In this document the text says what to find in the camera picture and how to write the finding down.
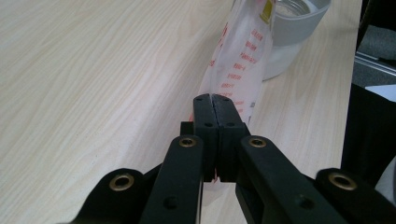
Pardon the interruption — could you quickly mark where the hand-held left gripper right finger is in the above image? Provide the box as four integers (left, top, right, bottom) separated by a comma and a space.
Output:
213, 94, 347, 224

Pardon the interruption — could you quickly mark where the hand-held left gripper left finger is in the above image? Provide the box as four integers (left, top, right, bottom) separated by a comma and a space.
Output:
139, 92, 220, 224

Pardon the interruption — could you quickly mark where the silver metal bracket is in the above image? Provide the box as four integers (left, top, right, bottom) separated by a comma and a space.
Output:
364, 83, 396, 103

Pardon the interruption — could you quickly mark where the aluminium floor rail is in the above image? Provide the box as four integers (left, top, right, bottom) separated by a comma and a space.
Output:
354, 49, 396, 77

